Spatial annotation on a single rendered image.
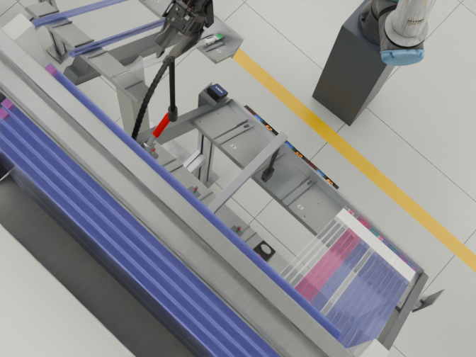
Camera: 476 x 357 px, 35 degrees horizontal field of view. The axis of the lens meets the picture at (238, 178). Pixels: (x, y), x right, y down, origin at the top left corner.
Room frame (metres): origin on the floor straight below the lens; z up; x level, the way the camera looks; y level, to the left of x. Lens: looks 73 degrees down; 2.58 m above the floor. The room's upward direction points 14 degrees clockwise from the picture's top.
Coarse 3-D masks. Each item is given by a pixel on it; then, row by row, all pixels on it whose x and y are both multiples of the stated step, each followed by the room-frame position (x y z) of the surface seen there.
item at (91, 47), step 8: (152, 24) 0.88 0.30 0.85; (160, 24) 0.90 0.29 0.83; (128, 32) 0.81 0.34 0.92; (136, 32) 0.82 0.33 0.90; (104, 40) 0.74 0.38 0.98; (112, 40) 0.75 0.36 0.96; (80, 48) 0.68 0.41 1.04; (88, 48) 0.69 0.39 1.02; (96, 48) 0.71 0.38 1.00; (72, 56) 0.65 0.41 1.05
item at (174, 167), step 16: (160, 144) 0.53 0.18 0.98; (160, 160) 0.49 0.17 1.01; (176, 160) 0.50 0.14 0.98; (176, 176) 0.46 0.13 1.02; (192, 176) 0.48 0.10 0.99; (208, 192) 0.45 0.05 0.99; (224, 208) 0.42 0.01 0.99; (240, 224) 0.40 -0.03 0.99; (256, 240) 0.37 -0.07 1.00; (272, 256) 0.34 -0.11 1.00
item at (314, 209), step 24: (192, 120) 0.65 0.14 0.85; (216, 120) 0.69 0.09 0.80; (240, 120) 0.73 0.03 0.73; (216, 144) 0.61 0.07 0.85; (240, 144) 0.64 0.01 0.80; (264, 144) 0.68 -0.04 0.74; (240, 168) 0.57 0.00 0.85; (264, 168) 0.59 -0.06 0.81; (288, 168) 0.63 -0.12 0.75; (288, 192) 0.55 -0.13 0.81; (312, 192) 0.58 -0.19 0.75; (312, 216) 0.50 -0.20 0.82; (408, 288) 0.40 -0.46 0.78
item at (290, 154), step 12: (240, 108) 0.76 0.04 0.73; (252, 120) 0.74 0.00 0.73; (264, 132) 0.72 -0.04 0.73; (288, 156) 0.67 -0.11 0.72; (300, 168) 0.65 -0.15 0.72; (312, 168) 0.65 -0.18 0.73; (312, 180) 0.63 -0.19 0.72; (324, 180) 0.63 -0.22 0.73; (336, 192) 0.61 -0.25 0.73; (348, 204) 0.58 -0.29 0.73; (360, 216) 0.56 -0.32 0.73; (372, 228) 0.54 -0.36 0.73; (420, 264) 0.48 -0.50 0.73
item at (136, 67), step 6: (216, 36) 0.95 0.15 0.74; (198, 42) 0.88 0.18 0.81; (204, 42) 0.89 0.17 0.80; (192, 48) 0.84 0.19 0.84; (198, 48) 0.87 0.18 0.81; (168, 54) 0.78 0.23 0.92; (144, 60) 0.72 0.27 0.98; (150, 60) 0.72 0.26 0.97; (156, 60) 0.73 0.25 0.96; (162, 60) 0.75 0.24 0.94; (132, 66) 0.68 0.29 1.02; (138, 66) 0.69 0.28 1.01; (144, 66) 0.70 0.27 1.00; (150, 66) 0.71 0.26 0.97; (114, 72) 0.63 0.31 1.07; (120, 72) 0.64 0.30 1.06; (126, 72) 0.65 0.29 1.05; (132, 72) 0.66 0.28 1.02; (114, 78) 0.62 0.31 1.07
